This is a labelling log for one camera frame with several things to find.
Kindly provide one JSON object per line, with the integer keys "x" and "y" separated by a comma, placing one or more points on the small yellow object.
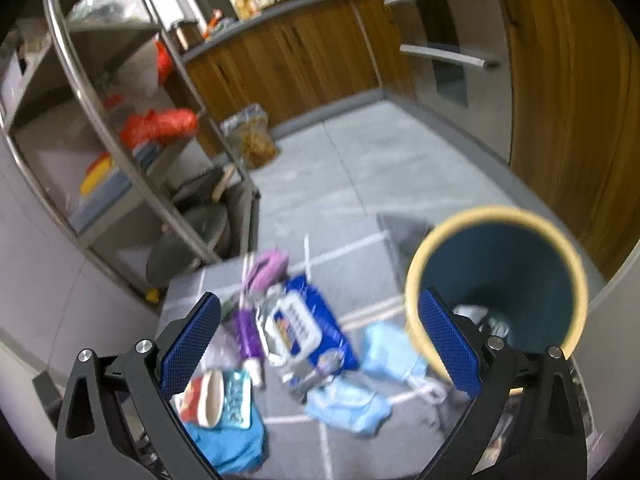
{"x": 152, "y": 295}

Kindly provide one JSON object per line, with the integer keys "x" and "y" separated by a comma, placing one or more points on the light blue face mask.
{"x": 390, "y": 352}
{"x": 345, "y": 407}

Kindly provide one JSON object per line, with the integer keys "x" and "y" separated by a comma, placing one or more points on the blue cloth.
{"x": 230, "y": 447}

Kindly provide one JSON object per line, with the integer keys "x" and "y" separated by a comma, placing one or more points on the yellow container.
{"x": 95, "y": 177}

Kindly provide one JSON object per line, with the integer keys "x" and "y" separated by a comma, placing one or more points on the white plastic bag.
{"x": 145, "y": 72}

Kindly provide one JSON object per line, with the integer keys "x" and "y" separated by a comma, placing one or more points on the pink purple pouch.
{"x": 270, "y": 265}

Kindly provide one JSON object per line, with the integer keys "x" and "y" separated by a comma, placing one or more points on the small red plastic bag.
{"x": 164, "y": 62}

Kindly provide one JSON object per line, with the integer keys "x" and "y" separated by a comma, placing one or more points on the blue bin with yellow rim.
{"x": 500, "y": 260}

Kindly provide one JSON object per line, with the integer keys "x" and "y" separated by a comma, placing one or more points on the copper pot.
{"x": 185, "y": 35}

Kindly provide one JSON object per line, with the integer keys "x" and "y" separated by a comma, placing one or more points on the red and white snack packet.
{"x": 202, "y": 397}

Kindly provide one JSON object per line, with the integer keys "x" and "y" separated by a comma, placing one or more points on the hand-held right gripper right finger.
{"x": 450, "y": 345}

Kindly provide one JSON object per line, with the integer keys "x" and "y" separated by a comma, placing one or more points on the purple tube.
{"x": 248, "y": 335}

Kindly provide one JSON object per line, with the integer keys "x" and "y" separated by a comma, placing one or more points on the clear bag of snacks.
{"x": 255, "y": 142}

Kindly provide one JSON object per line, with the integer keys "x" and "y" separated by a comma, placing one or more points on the stainless steel oven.
{"x": 480, "y": 25}

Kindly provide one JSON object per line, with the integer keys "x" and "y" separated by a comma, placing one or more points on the wooden base cabinets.
{"x": 290, "y": 55}

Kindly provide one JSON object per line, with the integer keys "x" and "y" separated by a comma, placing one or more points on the blue wet wipes pack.
{"x": 300, "y": 325}

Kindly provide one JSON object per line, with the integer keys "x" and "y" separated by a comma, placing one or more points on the large red plastic bag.
{"x": 160, "y": 125}

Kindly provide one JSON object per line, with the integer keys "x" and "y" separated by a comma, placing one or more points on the grey checkered mat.
{"x": 295, "y": 447}

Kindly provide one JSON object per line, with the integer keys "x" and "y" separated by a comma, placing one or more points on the crumpled silver wrapper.
{"x": 477, "y": 317}

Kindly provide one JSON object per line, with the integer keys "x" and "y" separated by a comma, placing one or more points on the tall wooden cabinet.
{"x": 575, "y": 110}

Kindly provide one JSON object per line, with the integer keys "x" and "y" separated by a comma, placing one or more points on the grey pot lid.
{"x": 200, "y": 225}

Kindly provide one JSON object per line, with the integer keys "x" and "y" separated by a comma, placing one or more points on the stack of grey trays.
{"x": 100, "y": 202}

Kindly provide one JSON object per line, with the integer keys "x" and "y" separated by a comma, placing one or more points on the stainless steel shelf rack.
{"x": 55, "y": 130}

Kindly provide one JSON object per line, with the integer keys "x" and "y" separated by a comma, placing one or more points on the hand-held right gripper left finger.
{"x": 192, "y": 340}

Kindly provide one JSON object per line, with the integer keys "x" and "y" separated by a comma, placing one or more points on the jar of orange snacks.
{"x": 247, "y": 5}

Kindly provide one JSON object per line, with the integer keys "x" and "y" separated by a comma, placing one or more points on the teal snack packet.
{"x": 237, "y": 397}

